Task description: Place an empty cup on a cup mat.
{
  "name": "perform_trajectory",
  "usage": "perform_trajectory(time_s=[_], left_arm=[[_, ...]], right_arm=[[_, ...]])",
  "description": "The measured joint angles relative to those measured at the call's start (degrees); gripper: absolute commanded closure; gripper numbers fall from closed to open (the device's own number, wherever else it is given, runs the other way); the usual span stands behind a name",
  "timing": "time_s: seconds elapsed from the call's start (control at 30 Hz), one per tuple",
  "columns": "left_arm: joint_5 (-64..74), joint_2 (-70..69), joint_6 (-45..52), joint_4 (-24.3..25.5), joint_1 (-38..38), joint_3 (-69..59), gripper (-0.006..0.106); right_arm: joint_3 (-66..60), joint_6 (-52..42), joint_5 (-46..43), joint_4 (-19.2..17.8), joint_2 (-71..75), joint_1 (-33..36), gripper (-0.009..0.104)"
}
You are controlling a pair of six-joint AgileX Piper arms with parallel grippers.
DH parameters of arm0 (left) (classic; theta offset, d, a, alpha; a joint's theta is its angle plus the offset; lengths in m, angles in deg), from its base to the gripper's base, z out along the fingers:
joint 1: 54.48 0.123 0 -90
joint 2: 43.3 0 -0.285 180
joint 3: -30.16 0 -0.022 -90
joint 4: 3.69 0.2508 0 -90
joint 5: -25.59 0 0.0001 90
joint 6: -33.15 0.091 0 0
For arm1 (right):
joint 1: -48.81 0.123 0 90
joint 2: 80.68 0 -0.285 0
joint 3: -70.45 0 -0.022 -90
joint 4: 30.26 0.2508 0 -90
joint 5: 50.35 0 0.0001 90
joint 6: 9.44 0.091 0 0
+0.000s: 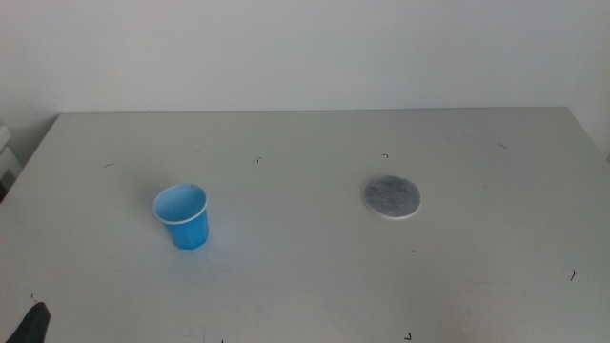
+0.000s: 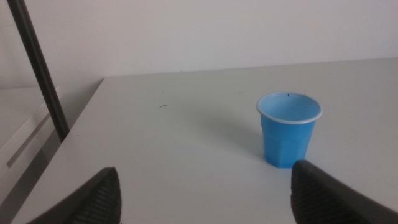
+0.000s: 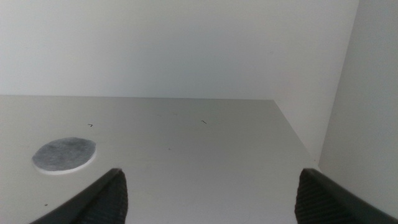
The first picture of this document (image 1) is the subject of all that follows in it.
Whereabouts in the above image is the grey round cup mat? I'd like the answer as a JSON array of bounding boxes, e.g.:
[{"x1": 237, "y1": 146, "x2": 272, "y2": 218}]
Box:
[{"x1": 362, "y1": 174, "x2": 422, "y2": 221}]

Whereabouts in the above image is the blue plastic cup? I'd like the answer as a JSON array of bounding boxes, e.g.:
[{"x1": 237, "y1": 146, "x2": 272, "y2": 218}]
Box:
[{"x1": 152, "y1": 183, "x2": 211, "y2": 252}]

